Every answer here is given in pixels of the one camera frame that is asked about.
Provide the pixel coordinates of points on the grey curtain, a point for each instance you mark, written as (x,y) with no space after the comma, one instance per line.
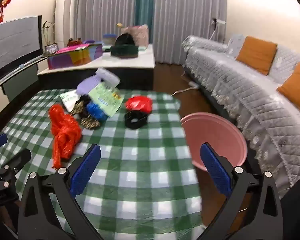
(190,17)
(105,7)

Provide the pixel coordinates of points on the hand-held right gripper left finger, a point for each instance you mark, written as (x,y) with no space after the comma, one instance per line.
(86,170)

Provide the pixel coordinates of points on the white coffee table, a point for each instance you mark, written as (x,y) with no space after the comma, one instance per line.
(130,60)

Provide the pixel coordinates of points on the red-brown ornament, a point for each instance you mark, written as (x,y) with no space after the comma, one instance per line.
(74,42)

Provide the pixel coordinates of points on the green printed wrapper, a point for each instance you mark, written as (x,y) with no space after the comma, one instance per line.
(105,97)

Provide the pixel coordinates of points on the white standing lamp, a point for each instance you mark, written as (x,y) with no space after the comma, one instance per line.
(218,22)

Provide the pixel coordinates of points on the person's dark clothing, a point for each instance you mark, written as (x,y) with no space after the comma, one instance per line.
(297,210)

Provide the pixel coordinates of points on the white paper sheet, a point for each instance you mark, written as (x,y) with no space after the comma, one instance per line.
(68,98)

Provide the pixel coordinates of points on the teal curtain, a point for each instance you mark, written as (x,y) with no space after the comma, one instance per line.
(145,7)

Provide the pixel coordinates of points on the grey quilted sofa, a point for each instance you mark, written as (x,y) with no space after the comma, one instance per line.
(240,87)

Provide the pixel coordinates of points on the photo frame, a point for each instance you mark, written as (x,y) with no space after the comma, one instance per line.
(51,48)

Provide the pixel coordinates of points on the pink bag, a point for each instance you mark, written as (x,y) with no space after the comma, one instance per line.
(141,33)

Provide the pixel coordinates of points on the colourful box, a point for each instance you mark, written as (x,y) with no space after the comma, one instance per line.
(65,60)

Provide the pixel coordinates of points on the dark patterned wrapper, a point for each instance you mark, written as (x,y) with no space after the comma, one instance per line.
(90,123)

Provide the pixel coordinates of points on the bamboo plant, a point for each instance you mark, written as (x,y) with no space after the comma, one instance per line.
(47,33)

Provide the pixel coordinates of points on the dark TV cabinet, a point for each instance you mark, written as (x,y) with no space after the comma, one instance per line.
(17,85)

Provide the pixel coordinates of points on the orange plastic bag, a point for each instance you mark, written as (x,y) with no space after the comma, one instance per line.
(65,135)

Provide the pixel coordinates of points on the stack of bowls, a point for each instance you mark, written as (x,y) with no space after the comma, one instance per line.
(110,39)

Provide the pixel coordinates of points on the blue plastic bag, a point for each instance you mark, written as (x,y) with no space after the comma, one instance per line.
(95,111)

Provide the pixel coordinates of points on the white foam net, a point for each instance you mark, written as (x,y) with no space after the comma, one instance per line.
(107,76)

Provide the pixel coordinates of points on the orange cushion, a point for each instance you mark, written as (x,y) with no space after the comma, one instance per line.
(256,55)
(298,90)

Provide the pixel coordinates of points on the white standing air conditioner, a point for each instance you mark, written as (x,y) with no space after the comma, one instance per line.
(65,15)

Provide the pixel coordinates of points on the dark green round tin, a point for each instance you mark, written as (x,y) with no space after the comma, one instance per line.
(125,51)

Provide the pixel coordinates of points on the white power strip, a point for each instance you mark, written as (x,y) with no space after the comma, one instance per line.
(194,84)

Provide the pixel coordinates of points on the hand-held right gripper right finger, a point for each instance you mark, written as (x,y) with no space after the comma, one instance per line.
(216,172)

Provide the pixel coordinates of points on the television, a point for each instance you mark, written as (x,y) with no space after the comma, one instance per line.
(12,42)

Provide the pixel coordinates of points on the red plastic bag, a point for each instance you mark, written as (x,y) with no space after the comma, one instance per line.
(138,103)

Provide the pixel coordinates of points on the black cloth band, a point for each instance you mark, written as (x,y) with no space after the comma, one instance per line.
(128,117)

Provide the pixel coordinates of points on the pink plastic bin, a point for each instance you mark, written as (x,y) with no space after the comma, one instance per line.
(210,130)

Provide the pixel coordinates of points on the green checked tablecloth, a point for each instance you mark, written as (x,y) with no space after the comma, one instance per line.
(140,180)

